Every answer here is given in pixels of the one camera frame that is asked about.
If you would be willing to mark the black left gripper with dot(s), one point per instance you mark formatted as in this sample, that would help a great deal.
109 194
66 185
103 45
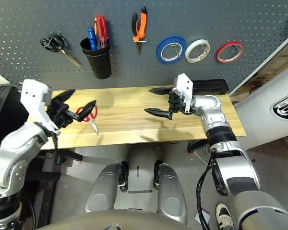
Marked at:
60 115

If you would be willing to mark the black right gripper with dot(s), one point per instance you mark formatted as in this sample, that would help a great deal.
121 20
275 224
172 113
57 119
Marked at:
177 103

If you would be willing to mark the orange black pliers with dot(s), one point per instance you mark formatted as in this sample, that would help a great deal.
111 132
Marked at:
140 31

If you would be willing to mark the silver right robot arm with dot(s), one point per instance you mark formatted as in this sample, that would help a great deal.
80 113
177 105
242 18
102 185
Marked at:
211 115

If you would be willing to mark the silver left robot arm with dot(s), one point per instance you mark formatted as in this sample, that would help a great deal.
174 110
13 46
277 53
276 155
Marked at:
14 148

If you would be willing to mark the dark grey perforated pegboard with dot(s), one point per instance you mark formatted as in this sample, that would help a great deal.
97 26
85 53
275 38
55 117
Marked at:
26 14

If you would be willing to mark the black plastic cup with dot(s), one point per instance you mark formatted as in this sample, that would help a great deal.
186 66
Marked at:
100 64

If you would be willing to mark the blue tape roll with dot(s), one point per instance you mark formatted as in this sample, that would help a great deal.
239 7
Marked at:
159 54

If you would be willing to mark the black table leg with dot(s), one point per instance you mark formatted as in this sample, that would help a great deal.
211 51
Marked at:
74 155
196 145

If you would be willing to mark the black flat box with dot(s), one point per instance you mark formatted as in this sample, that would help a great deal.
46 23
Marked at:
211 87

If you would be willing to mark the white tape roll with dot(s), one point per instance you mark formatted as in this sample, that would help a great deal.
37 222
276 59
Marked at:
187 55

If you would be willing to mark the silver left robot leg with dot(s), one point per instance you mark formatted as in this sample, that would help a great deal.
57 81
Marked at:
103 189

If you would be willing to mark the silver robot leg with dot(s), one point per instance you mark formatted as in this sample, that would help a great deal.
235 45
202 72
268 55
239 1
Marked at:
170 191
103 189

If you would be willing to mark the silver right robot leg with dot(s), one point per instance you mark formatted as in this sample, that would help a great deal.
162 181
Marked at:
170 191

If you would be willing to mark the dark floor tape strip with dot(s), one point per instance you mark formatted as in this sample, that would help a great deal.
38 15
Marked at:
140 191

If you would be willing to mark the white machine housing with logo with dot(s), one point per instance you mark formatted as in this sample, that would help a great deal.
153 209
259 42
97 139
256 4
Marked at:
261 124

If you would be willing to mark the brown wooden panel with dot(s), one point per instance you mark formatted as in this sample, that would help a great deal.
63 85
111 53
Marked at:
271 69

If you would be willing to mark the grey robot torso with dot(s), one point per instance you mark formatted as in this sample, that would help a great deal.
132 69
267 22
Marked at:
110 221

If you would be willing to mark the grey square floor piece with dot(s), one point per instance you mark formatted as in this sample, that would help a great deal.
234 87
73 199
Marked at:
205 216

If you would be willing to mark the white bystander shoe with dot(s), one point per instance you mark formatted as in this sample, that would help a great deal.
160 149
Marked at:
224 218

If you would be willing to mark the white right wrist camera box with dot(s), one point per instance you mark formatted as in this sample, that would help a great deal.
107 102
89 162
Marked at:
184 86

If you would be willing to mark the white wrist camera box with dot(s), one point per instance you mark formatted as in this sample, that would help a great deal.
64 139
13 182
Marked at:
33 95
184 86

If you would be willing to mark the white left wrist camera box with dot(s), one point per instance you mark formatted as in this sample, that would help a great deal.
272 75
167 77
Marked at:
33 95

